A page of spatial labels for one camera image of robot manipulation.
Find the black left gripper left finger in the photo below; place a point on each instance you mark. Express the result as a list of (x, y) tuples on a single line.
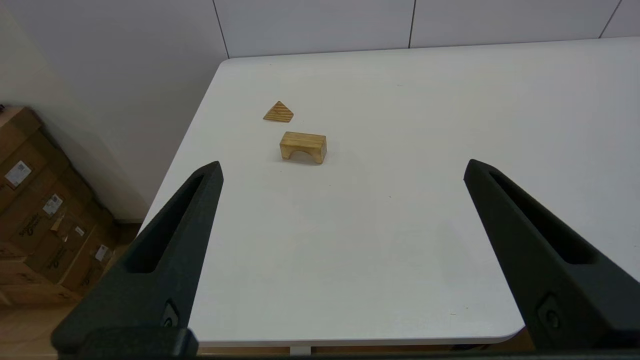
[(160, 260)]

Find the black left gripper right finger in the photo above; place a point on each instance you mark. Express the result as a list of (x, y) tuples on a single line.
[(560, 295)]

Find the arched wooden building block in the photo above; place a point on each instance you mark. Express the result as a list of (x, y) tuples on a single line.
[(302, 141)]

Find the triangular wooden building block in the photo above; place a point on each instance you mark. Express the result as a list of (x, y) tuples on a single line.
[(279, 114)]

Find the white table leg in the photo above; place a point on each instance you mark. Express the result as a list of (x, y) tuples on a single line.
[(300, 351)]

